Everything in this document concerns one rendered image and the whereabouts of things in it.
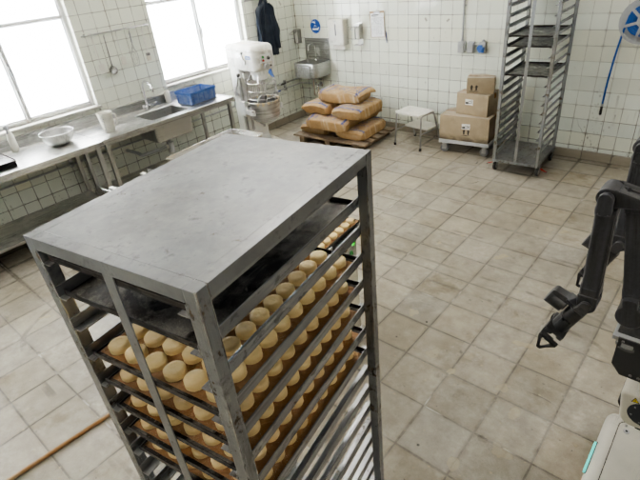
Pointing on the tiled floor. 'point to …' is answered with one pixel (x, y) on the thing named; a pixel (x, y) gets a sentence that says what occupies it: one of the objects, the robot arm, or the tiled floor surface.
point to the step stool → (417, 121)
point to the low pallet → (344, 139)
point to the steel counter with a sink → (144, 117)
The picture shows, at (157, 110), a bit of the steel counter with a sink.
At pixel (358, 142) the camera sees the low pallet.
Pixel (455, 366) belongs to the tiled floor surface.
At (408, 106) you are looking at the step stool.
